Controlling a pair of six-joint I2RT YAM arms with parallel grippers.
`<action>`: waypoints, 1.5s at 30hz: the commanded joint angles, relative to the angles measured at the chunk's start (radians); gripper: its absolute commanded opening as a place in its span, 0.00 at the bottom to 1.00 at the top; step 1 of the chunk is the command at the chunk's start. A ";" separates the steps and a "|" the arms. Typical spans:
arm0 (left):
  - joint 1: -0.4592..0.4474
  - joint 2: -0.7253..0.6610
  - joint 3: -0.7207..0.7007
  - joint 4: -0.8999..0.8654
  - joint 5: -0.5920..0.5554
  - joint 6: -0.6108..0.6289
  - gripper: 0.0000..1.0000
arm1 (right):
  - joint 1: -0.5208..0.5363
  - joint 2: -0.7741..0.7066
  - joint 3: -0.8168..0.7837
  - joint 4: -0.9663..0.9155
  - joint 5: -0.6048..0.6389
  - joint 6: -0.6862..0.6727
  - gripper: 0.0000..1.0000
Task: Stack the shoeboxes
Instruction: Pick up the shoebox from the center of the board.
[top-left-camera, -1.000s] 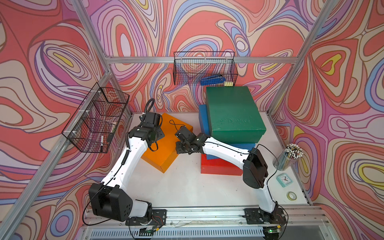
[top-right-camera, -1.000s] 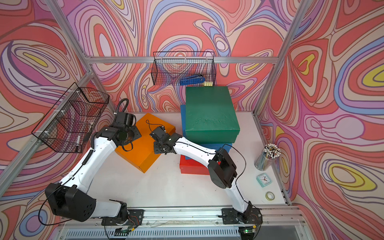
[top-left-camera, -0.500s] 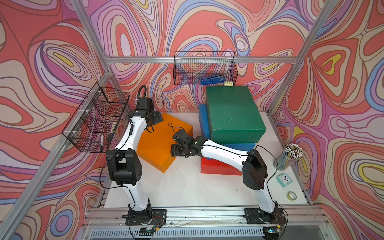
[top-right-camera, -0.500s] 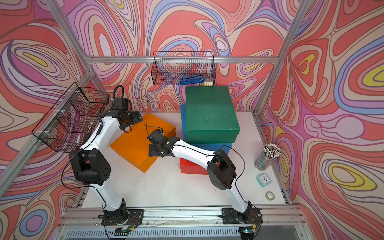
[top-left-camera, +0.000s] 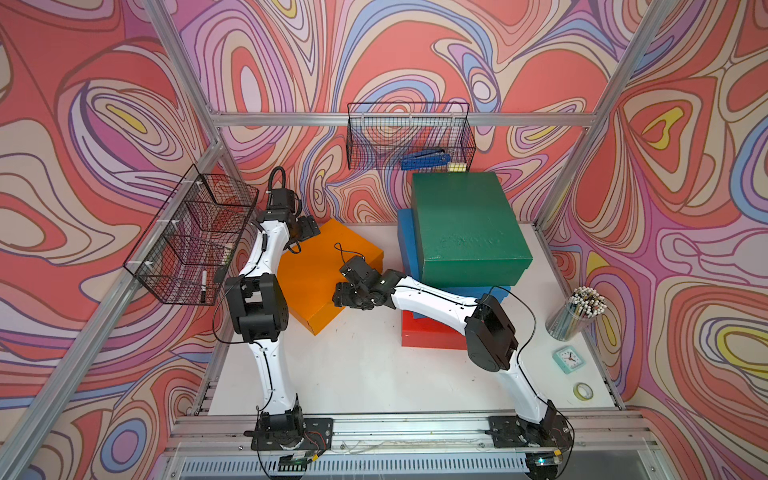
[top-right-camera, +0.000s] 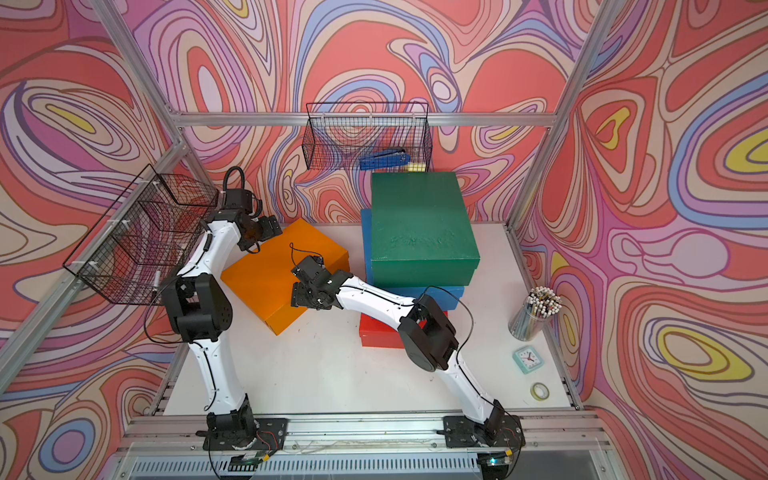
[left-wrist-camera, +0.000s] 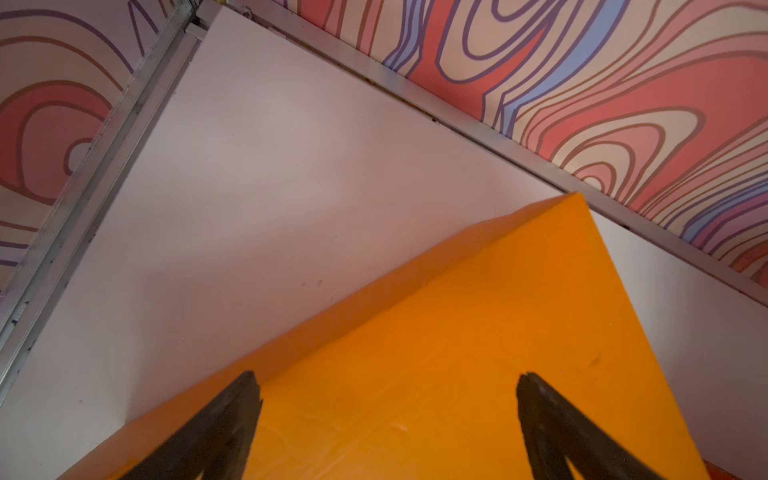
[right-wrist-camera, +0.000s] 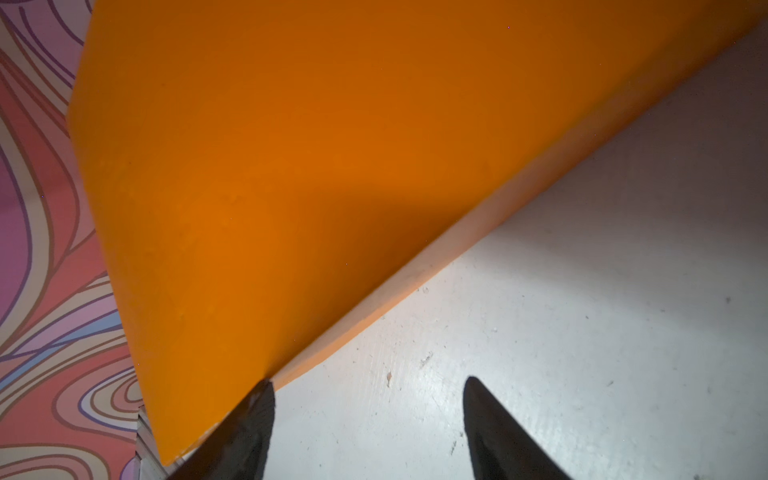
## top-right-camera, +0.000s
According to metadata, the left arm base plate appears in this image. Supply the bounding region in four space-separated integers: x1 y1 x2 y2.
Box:
196 417 289 454

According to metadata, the black wire basket left wall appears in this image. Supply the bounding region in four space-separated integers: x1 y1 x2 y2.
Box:
63 165 219 305

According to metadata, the black wire basket back wall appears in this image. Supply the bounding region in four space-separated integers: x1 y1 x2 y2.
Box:
302 101 433 172

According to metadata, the small teal clock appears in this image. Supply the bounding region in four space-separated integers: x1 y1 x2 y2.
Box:
512 345 544 375

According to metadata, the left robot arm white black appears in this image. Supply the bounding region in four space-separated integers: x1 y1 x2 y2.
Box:
161 166 282 451

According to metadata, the orange shoebox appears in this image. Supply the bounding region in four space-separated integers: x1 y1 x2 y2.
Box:
221 220 349 335

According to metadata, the black wire basket wall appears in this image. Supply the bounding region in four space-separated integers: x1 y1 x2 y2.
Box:
302 101 433 172
63 165 219 305

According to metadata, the blue tool in basket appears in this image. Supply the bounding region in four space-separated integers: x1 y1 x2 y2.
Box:
358 148 411 171

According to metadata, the cup of pencils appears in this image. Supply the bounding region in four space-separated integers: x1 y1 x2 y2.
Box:
509 286 562 342

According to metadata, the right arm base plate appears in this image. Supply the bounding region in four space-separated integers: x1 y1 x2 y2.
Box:
436 415 526 451

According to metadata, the blue shoebox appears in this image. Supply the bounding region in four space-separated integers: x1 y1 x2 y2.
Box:
360 209 465 311

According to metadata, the green shoebox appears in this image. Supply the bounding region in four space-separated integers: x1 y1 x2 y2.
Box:
370 172 480 288

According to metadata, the yellow item in basket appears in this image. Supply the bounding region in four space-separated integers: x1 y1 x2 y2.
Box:
401 163 428 173

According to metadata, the red shoebox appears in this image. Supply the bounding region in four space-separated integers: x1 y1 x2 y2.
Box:
358 310 448 350

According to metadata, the aluminium front rail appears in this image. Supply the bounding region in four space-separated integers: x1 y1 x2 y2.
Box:
101 410 628 479

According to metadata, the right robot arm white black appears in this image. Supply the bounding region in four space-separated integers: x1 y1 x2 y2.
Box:
291 255 506 447

